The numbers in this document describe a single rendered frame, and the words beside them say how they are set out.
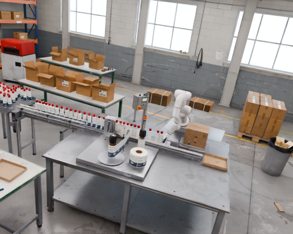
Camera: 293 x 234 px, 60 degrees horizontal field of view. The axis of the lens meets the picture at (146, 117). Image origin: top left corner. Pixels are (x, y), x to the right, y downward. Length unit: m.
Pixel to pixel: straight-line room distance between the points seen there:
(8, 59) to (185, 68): 5.35
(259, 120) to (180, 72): 3.45
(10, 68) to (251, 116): 6.64
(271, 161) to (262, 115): 1.43
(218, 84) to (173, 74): 1.53
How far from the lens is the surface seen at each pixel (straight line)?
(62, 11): 10.77
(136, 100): 3.25
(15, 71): 8.30
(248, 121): 6.30
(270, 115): 6.29
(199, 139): 3.47
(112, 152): 2.89
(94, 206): 3.33
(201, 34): 8.41
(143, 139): 3.06
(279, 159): 5.11
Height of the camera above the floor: 2.50
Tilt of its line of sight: 23 degrees down
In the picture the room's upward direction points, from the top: 8 degrees clockwise
